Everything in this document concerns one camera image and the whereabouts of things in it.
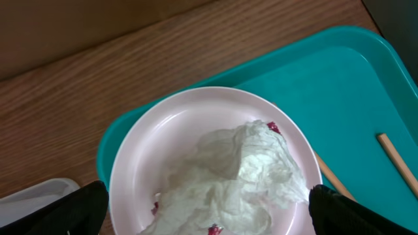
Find right wooden chopstick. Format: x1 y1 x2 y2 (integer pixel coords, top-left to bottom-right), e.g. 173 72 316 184
377 133 417 197

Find wooden chopstick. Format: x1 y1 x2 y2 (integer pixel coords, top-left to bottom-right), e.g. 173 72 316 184
377 133 417 197
272 102 357 202

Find teal plastic tray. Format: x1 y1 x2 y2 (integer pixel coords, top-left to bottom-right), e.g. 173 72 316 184
97 26 417 231

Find large pink plate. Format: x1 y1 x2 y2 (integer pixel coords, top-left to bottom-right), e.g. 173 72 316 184
108 87 322 234

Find left wooden chopstick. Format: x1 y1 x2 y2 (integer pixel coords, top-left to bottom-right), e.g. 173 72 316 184
272 102 357 202

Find clear plastic waste bin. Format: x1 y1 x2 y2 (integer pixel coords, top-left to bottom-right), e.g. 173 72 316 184
1 178 80 227

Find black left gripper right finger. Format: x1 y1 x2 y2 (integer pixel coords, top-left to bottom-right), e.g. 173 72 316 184
308 184 417 235

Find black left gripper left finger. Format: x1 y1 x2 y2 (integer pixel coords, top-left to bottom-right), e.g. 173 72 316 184
1 180 109 235

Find white napkin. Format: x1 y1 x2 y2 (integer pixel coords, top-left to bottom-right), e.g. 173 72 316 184
138 119 310 235

